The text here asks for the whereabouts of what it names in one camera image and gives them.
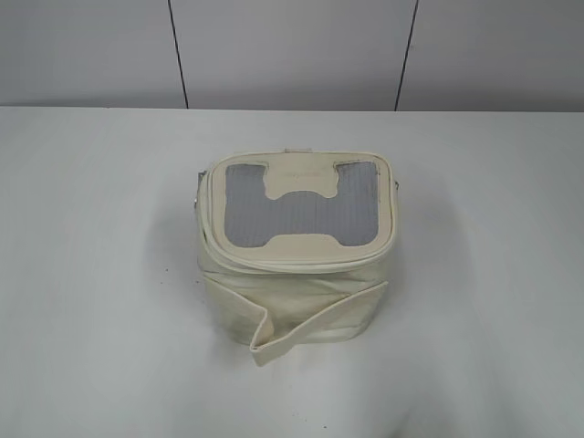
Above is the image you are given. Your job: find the cream zippered lunch bag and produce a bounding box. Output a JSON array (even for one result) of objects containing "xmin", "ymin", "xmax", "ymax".
[{"xmin": 196, "ymin": 151, "xmax": 398, "ymax": 366}]

